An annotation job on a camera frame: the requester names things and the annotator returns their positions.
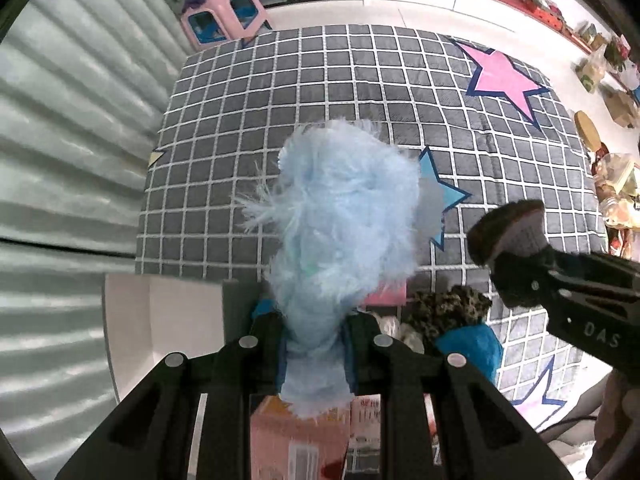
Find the blue knit hat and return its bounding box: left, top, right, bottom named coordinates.
left=435, top=323, right=503, bottom=382

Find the grey checkered star rug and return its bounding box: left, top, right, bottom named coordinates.
left=137, top=25, right=604, bottom=418

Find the round wooden lid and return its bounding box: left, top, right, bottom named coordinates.
left=574, top=110, right=602, bottom=153

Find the light blue fluffy cloth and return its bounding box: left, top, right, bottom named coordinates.
left=235, top=119, right=420, bottom=418

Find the pale green curtain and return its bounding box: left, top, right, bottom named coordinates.
left=1, top=0, right=191, bottom=479

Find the pink cardboard snack box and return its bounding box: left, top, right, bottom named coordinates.
left=249, top=392, right=442, bottom=480

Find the leopard print fuzzy hat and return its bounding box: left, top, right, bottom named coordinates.
left=407, top=285, right=492, bottom=342

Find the pink plastic stool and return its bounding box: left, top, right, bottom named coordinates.
left=181, top=0, right=272, bottom=50

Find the white fabric storage box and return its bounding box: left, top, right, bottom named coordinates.
left=103, top=273, right=264, bottom=400

